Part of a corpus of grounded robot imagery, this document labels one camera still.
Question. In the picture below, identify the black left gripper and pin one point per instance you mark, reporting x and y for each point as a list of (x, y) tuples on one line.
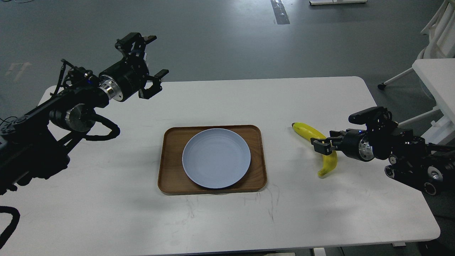
[(132, 75)]

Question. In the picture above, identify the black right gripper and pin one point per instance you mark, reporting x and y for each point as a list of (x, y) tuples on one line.
[(353, 143)]

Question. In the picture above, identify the yellow banana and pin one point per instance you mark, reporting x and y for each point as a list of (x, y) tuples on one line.
[(308, 132)]

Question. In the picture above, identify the light blue plate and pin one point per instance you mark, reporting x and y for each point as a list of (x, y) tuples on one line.
[(216, 158)]

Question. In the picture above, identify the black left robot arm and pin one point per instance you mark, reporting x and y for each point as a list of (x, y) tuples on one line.
[(37, 144)]

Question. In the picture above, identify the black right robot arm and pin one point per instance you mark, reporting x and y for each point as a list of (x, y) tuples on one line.
[(424, 166)]

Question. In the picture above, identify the brown wooden tray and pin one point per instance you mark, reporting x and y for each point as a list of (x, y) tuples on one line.
[(173, 180)]

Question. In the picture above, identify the white side table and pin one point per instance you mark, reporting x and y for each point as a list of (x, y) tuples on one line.
[(438, 75)]

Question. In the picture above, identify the white floor base plate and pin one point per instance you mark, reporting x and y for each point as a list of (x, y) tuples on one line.
[(334, 2)]

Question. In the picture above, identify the white chair frame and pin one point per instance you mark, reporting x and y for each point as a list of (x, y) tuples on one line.
[(441, 33)]

